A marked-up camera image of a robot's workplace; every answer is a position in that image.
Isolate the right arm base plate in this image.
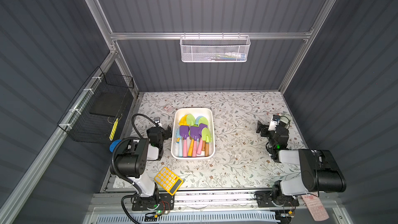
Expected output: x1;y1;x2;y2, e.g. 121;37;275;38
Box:
254;191;300;208

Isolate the black wire basket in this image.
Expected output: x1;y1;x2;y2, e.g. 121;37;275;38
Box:
58;68;135;145

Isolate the blue shovel blue handle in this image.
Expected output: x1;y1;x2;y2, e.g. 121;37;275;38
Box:
176;127;183;157

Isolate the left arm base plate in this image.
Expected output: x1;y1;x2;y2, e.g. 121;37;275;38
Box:
131;192;175;211

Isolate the green shovel wooden handle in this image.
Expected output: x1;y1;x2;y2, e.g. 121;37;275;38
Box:
202;128;211;157

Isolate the pale green tape dispenser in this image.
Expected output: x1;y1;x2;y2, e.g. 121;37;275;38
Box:
272;114;293;129

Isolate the white plastic storage box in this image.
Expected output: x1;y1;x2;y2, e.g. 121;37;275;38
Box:
171;107;216;161

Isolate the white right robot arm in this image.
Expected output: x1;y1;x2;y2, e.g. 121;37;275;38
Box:
256;121;347;204

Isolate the purple shovel pink handle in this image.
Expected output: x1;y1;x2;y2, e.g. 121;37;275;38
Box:
180;125;189;157

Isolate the yellow calculator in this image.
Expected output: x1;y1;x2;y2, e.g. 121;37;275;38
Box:
154;167;183;196

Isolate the green shovel brown handle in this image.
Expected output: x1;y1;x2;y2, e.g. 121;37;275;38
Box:
197;116;208;155

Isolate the white wire mesh basket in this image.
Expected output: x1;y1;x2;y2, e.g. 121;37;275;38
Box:
179;34;251;63

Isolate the pink calculator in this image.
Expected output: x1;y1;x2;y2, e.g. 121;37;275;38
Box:
301;195;330;222

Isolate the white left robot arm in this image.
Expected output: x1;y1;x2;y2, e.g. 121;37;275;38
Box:
109;126;172;198

